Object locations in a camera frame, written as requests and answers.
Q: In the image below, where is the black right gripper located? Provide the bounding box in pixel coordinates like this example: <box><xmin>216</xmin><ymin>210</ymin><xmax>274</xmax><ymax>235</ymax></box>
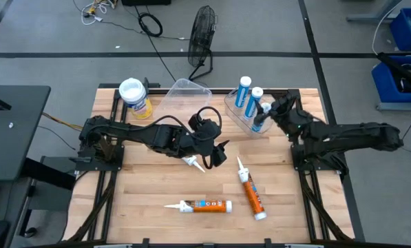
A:
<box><xmin>254</xmin><ymin>100</ymin><xmax>304</xmax><ymax>137</ymax></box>

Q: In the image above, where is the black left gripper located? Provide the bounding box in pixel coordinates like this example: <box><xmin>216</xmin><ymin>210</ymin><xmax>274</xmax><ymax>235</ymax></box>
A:
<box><xmin>191</xmin><ymin>118</ymin><xmax>231</xmax><ymax>169</ymax></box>

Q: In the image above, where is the blue silicone tube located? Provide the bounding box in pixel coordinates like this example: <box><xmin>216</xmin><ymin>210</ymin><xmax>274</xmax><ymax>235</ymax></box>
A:
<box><xmin>243</xmin><ymin>86</ymin><xmax>264</xmax><ymax>121</ymax></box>
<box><xmin>250</xmin><ymin>102</ymin><xmax>273</xmax><ymax>134</ymax></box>
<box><xmin>233</xmin><ymin>75</ymin><xmax>253</xmax><ymax>110</ymax></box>

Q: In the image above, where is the brown orange sealant tube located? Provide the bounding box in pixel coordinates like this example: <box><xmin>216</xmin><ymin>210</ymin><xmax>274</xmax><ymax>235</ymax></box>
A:
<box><xmin>181</xmin><ymin>154</ymin><xmax>207</xmax><ymax>174</ymax></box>

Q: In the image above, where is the yellow Lysol wipes canister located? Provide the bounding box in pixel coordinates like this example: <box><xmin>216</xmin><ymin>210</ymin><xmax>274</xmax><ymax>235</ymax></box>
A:
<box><xmin>118</xmin><ymin>77</ymin><xmax>154</xmax><ymax>121</ymax></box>

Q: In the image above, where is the clear plastic bin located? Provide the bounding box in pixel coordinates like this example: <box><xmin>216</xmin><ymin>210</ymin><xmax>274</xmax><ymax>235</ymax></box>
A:
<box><xmin>224</xmin><ymin>87</ymin><xmax>284</xmax><ymax>138</ymax></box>
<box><xmin>152</xmin><ymin>78</ymin><xmax>213</xmax><ymax>138</ymax></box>

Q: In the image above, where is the black floor fan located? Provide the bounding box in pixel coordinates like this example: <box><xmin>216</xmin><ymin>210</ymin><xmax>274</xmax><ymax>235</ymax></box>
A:
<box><xmin>187</xmin><ymin>5</ymin><xmax>218</xmax><ymax>82</ymax></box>

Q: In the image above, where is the blue storage bin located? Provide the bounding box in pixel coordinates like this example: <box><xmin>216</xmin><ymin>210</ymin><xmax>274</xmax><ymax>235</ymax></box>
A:
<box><xmin>371</xmin><ymin>54</ymin><xmax>411</xmax><ymax>104</ymax></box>
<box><xmin>390</xmin><ymin>7</ymin><xmax>411</xmax><ymax>52</ymax></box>

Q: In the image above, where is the grey desk base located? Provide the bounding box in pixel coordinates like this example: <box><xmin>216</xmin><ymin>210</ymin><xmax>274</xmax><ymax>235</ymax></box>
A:
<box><xmin>346</xmin><ymin>0</ymin><xmax>404</xmax><ymax>24</ymax></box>

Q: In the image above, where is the black equipment pile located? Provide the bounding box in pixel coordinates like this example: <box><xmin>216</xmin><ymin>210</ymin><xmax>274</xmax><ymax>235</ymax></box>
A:
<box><xmin>377</xmin><ymin>51</ymin><xmax>411</xmax><ymax>94</ymax></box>

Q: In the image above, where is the black case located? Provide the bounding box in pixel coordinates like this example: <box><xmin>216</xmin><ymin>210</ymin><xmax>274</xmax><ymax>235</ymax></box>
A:
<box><xmin>121</xmin><ymin>0</ymin><xmax>172</xmax><ymax>6</ymax></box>

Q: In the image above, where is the black desk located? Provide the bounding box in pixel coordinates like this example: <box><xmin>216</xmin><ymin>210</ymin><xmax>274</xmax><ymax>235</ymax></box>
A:
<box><xmin>0</xmin><ymin>82</ymin><xmax>51</xmax><ymax>183</ymax></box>

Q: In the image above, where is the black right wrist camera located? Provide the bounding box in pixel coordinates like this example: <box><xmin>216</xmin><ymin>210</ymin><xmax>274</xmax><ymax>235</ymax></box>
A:
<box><xmin>276</xmin><ymin>92</ymin><xmax>295</xmax><ymax>110</ymax></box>

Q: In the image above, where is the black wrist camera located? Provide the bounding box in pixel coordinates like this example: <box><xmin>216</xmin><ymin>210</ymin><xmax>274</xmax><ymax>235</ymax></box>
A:
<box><xmin>276</xmin><ymin>92</ymin><xmax>295</xmax><ymax>110</ymax></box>
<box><xmin>187</xmin><ymin>113</ymin><xmax>204</xmax><ymax>131</ymax></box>

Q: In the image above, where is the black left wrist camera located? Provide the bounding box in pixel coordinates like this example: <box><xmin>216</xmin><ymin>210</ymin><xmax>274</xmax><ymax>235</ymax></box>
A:
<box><xmin>187</xmin><ymin>113</ymin><xmax>204</xmax><ymax>131</ymax></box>

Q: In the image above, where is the black left wrist camera cable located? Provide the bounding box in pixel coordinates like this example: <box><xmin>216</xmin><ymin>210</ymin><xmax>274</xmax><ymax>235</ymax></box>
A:
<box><xmin>194</xmin><ymin>105</ymin><xmax>224</xmax><ymax>138</ymax></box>

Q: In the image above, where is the long black floor cable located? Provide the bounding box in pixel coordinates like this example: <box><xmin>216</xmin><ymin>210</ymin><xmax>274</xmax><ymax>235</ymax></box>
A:
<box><xmin>132</xmin><ymin>5</ymin><xmax>178</xmax><ymax>83</ymax></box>

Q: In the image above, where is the black aluminium table frame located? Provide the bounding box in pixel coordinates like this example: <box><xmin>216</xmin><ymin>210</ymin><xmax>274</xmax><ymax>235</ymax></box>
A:
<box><xmin>65</xmin><ymin>82</ymin><xmax>356</xmax><ymax>248</ymax></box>

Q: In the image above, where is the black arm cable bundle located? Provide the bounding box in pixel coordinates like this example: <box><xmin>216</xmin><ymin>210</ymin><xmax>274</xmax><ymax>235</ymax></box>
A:
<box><xmin>67</xmin><ymin>170</ymin><xmax>118</xmax><ymax>242</ymax></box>
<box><xmin>299</xmin><ymin>174</ymin><xmax>350</xmax><ymax>242</ymax></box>

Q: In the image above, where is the black coiled cable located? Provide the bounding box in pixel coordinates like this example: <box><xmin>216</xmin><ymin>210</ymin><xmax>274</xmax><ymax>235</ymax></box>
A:
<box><xmin>137</xmin><ymin>12</ymin><xmax>164</xmax><ymax>38</ymax></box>

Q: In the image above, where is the yellow black cable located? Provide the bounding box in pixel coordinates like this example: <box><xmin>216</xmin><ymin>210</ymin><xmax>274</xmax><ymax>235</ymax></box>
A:
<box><xmin>41</xmin><ymin>112</ymin><xmax>84</xmax><ymax>132</ymax></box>

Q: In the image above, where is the white cable bundle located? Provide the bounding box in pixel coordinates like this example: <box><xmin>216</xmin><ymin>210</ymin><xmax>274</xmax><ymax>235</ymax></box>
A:
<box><xmin>80</xmin><ymin>0</ymin><xmax>118</xmax><ymax>27</ymax></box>

